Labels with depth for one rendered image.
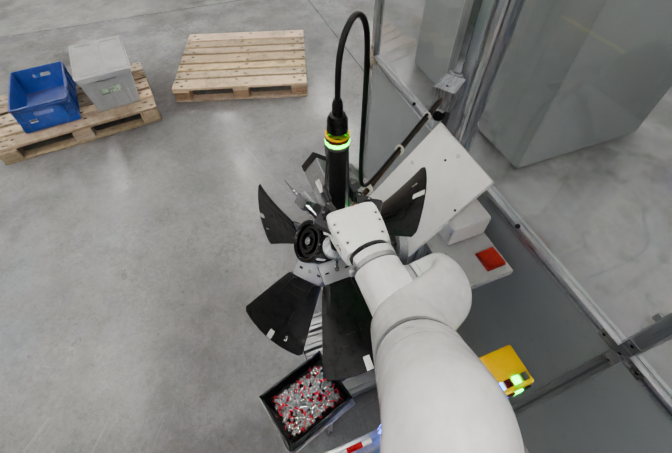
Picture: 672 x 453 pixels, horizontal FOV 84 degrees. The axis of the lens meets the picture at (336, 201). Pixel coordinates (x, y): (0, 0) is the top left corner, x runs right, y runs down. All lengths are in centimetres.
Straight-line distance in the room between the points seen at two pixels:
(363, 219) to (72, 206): 276
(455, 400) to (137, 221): 276
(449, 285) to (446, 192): 61
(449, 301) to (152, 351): 204
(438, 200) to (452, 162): 11
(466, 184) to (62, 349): 227
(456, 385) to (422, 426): 3
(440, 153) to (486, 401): 94
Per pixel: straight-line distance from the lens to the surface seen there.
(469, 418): 26
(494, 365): 112
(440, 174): 113
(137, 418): 232
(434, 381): 27
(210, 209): 279
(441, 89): 122
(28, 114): 374
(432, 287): 50
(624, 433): 161
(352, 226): 68
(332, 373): 98
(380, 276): 61
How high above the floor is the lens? 208
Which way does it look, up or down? 51 degrees down
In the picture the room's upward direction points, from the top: straight up
